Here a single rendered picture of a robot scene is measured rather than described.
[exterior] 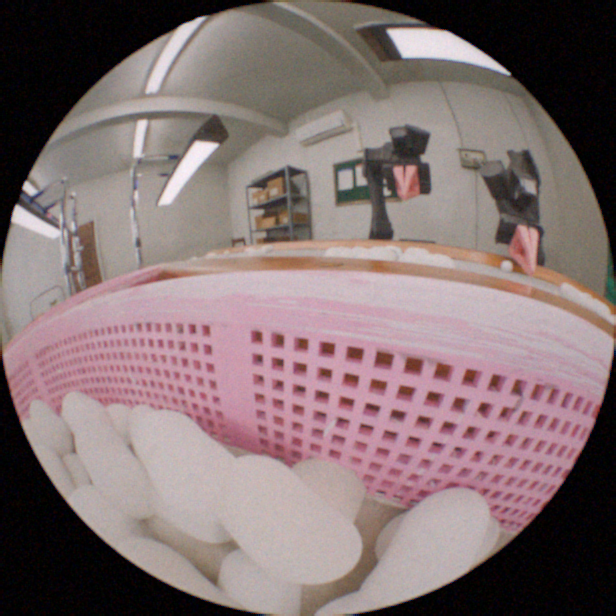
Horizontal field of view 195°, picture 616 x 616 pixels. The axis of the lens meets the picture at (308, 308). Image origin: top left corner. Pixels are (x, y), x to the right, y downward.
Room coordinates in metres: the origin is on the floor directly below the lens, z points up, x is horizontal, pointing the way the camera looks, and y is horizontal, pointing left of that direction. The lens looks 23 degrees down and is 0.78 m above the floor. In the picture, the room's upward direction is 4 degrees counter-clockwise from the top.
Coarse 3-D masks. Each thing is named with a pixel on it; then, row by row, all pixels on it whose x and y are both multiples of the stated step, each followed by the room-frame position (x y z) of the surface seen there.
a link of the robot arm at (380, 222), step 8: (368, 168) 0.69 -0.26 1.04; (376, 168) 0.69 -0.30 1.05; (368, 176) 0.69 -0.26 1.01; (376, 176) 0.68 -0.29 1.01; (384, 176) 0.69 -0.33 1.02; (368, 184) 0.71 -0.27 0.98; (376, 184) 0.67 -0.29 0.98; (376, 192) 0.67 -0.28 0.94; (376, 200) 0.66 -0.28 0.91; (384, 200) 0.66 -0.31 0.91; (376, 208) 0.66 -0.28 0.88; (384, 208) 0.65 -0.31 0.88; (376, 216) 0.65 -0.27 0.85; (384, 216) 0.65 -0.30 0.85; (376, 224) 0.64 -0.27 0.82; (384, 224) 0.64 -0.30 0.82; (376, 232) 0.63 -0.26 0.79; (384, 232) 0.63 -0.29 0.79
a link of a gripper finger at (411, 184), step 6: (384, 168) 0.36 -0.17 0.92; (390, 168) 0.35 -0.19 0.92; (408, 168) 0.32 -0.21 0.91; (414, 168) 0.32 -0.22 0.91; (384, 174) 0.37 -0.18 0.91; (390, 174) 0.36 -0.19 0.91; (408, 174) 0.32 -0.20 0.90; (414, 174) 0.32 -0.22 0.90; (408, 180) 0.31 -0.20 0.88; (414, 180) 0.34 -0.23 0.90; (408, 186) 0.31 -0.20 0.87; (414, 186) 0.34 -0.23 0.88; (414, 192) 0.34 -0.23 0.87; (408, 198) 0.32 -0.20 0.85
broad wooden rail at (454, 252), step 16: (304, 240) 0.63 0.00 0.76; (320, 240) 0.50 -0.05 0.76; (336, 240) 0.47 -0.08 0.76; (352, 240) 0.44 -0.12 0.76; (368, 240) 0.41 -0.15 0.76; (384, 240) 0.41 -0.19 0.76; (448, 256) 0.28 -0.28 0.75; (464, 256) 0.27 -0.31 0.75; (480, 256) 0.25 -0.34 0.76; (496, 256) 0.23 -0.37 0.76; (544, 272) 0.14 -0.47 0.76; (576, 288) 0.06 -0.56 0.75; (608, 304) -0.07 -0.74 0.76
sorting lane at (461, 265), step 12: (276, 252) 0.51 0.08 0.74; (288, 252) 0.46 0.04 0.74; (300, 252) 0.44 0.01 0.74; (312, 252) 0.42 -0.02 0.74; (324, 252) 0.40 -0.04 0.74; (456, 264) 0.22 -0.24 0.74; (468, 264) 0.23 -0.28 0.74; (480, 264) 0.24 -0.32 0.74; (504, 276) 0.15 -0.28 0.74; (516, 276) 0.16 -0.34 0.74; (528, 276) 0.16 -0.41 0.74; (540, 288) 0.10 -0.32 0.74; (552, 288) 0.10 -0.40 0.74
